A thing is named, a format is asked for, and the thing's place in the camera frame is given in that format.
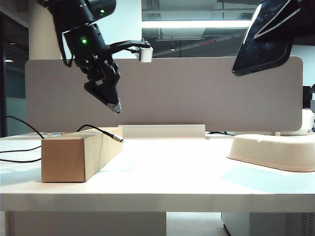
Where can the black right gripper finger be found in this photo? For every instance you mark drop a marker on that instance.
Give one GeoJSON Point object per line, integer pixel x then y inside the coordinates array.
{"type": "Point", "coordinates": [283, 14]}

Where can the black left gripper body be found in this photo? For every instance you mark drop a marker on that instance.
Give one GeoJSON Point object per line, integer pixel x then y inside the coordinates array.
{"type": "Point", "coordinates": [101, 68]}

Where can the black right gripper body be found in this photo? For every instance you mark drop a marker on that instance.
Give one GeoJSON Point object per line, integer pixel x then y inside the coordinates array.
{"type": "Point", "coordinates": [306, 27]}

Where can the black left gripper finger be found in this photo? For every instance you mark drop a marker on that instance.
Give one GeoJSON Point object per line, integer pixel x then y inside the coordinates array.
{"type": "Point", "coordinates": [103, 94]}
{"type": "Point", "coordinates": [118, 98]}

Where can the black smartphone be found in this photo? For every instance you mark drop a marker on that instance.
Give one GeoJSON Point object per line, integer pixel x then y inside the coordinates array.
{"type": "Point", "coordinates": [268, 49]}

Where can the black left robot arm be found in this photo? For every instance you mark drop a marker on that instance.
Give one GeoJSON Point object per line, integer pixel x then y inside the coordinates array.
{"type": "Point", "coordinates": [73, 14]}

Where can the grey fabric desk divider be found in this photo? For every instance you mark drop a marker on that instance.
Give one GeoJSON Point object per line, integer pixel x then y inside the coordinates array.
{"type": "Point", "coordinates": [172, 98]}

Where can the black monitor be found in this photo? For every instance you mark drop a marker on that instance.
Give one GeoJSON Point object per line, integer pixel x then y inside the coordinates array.
{"type": "Point", "coordinates": [307, 98]}

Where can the small black ceiling spotlight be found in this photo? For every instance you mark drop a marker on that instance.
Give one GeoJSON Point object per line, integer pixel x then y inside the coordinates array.
{"type": "Point", "coordinates": [173, 48]}

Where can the brown cardboard box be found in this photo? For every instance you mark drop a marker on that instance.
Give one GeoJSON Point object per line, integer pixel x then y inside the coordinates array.
{"type": "Point", "coordinates": [62, 161]}

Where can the red illuminated sign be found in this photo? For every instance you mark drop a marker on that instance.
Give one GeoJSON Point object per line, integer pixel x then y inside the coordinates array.
{"type": "Point", "coordinates": [208, 43]}

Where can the bright ceiling light strip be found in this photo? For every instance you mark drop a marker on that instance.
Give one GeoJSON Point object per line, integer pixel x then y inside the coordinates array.
{"type": "Point", "coordinates": [197, 24]}

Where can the white rounded object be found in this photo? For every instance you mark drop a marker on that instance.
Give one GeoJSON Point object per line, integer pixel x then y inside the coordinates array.
{"type": "Point", "coordinates": [307, 120]}

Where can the beige paper pulp tray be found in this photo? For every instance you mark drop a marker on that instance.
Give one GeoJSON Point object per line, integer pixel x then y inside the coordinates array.
{"type": "Point", "coordinates": [270, 152]}

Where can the white desk support panel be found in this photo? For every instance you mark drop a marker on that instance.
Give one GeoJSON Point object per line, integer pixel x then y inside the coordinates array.
{"type": "Point", "coordinates": [86, 225]}

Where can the white camera on black bracket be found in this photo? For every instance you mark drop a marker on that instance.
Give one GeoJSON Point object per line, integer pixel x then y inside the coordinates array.
{"type": "Point", "coordinates": [145, 54]}

